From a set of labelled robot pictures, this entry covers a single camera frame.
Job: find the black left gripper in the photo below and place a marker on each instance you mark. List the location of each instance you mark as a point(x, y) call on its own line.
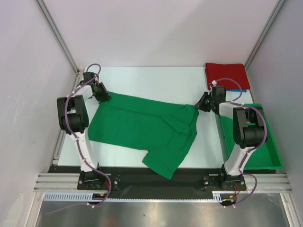
point(105, 96)

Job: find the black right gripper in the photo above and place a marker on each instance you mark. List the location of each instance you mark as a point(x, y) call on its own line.
point(200, 104)

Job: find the green t shirt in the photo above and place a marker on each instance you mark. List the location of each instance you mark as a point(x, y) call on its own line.
point(165, 130)

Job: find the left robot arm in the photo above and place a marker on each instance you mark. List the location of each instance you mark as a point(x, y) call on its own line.
point(74, 121)

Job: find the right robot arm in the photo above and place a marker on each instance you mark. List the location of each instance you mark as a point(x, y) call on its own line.
point(249, 131)

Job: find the folded red t shirt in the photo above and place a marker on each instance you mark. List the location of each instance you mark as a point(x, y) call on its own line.
point(236, 72)

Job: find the folded blue t shirt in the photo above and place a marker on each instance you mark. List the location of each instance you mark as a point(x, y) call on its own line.
point(236, 90)

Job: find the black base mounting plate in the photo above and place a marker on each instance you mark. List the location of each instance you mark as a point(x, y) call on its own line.
point(144, 184)

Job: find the green plastic bin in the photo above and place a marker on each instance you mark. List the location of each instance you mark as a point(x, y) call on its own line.
point(265, 158)

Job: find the aluminium front rail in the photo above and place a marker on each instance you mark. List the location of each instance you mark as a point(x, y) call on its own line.
point(55, 182)

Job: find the left aluminium frame post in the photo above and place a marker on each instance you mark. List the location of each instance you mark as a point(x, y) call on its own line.
point(56, 33)

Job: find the aluminium frame post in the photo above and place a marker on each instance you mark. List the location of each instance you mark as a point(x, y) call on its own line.
point(265, 31)
point(56, 33)

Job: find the right aluminium frame post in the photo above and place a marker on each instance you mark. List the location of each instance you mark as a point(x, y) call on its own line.
point(265, 31)

